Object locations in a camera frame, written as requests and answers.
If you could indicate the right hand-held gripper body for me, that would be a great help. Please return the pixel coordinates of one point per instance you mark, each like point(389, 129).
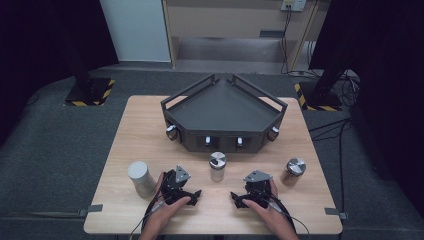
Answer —
point(258, 190)

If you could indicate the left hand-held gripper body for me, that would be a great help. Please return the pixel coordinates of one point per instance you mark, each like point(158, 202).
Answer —
point(170, 186)

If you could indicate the white lid spice jar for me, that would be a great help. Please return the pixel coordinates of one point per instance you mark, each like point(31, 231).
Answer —
point(141, 180)

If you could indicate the silver lid pale spice jar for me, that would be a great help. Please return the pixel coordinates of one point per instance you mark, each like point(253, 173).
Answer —
point(217, 170)

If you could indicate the silver lid brown spice jar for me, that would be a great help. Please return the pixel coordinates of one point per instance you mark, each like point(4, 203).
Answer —
point(293, 170)

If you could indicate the black corner rack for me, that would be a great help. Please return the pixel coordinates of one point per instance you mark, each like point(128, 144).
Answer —
point(220, 110)

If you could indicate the person's right hand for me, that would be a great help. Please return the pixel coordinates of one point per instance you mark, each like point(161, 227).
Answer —
point(271, 216)

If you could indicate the person's left hand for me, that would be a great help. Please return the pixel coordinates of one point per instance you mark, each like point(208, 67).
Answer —
point(161, 215)

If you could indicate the grey tape strip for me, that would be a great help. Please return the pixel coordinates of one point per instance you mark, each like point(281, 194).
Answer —
point(336, 212)
point(91, 209)

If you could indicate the striped black stand base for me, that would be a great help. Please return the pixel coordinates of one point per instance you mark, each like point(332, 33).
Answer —
point(320, 101)
point(88, 96)

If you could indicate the black stand pole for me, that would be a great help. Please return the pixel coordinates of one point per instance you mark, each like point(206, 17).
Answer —
point(328, 81)
point(81, 73)

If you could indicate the grey shelf label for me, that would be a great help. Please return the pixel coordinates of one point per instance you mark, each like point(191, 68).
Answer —
point(271, 33)

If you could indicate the white panel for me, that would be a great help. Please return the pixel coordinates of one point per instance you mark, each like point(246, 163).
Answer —
point(136, 30)

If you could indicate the dark curtain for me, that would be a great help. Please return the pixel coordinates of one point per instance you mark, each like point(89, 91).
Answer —
point(390, 83)
point(36, 50)

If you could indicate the wooden shelf unit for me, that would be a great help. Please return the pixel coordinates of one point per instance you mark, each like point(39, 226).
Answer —
point(226, 20)

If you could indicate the white power outlet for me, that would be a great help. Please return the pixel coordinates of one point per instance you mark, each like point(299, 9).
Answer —
point(294, 4)

